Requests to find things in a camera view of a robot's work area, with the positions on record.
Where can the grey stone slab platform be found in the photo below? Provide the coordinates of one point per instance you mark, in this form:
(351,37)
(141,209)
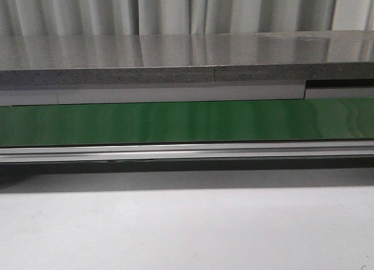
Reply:
(181,59)

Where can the white pleated curtain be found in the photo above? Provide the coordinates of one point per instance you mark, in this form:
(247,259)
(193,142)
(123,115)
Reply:
(127,17)

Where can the green conveyor belt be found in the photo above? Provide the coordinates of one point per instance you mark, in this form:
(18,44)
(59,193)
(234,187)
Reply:
(187,122)

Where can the grey rear conveyor rail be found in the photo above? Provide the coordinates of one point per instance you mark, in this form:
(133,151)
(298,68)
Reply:
(186,92)

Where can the aluminium front conveyor rail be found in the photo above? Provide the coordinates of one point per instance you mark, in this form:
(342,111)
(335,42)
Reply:
(187,151)

